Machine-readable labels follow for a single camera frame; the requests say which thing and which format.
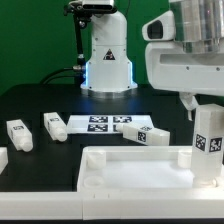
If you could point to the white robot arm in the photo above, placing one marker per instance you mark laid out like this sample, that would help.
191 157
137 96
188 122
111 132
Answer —
199 29

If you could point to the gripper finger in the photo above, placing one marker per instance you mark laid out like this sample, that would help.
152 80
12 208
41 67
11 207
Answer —
189 101

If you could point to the white desk top tray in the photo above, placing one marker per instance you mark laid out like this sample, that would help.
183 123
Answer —
161 170

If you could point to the white left border block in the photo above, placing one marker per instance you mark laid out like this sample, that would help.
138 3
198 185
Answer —
3 158

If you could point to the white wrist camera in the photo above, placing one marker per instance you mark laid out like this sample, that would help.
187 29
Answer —
161 28

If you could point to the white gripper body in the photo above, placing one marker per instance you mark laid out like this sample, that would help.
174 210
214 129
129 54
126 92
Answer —
170 68

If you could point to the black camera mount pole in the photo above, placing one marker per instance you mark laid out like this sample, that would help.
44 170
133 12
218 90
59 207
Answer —
82 11

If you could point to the white front border bar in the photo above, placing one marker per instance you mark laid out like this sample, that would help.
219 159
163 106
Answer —
180 204

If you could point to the white marker sheet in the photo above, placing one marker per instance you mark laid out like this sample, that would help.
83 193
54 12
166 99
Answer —
103 124

